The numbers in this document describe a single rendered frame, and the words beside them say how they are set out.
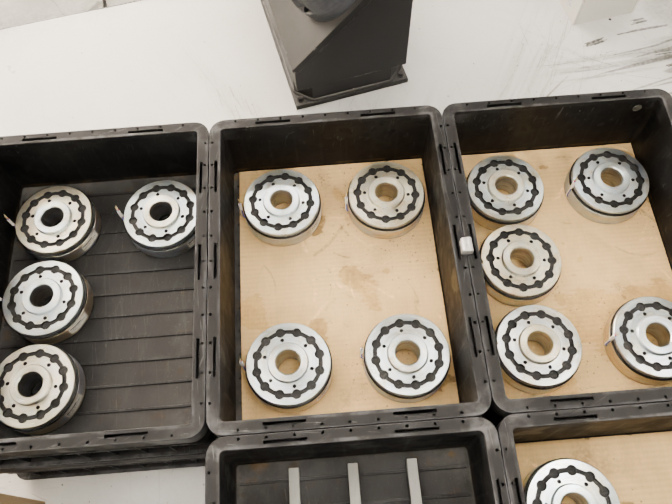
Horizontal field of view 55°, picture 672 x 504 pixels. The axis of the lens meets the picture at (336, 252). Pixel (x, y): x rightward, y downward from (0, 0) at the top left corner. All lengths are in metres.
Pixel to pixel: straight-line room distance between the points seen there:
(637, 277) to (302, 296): 0.43
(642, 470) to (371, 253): 0.41
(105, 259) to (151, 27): 0.55
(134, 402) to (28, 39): 0.79
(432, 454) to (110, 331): 0.43
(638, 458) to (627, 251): 0.26
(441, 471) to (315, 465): 0.15
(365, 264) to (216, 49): 0.57
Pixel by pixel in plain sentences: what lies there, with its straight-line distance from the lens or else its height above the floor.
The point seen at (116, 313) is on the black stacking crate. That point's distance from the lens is 0.89.
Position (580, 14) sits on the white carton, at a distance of 1.32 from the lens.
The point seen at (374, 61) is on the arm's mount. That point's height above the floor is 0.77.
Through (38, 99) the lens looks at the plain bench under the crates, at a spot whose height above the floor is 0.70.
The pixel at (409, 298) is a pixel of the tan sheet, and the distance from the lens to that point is 0.84.
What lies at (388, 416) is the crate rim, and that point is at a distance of 0.70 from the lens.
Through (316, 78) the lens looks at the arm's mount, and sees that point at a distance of 1.11.
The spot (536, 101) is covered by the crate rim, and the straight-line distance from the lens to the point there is 0.90.
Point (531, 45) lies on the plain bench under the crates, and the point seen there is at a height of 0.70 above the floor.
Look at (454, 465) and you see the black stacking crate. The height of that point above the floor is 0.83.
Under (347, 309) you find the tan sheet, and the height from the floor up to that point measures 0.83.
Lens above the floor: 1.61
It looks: 65 degrees down
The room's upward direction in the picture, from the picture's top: 3 degrees counter-clockwise
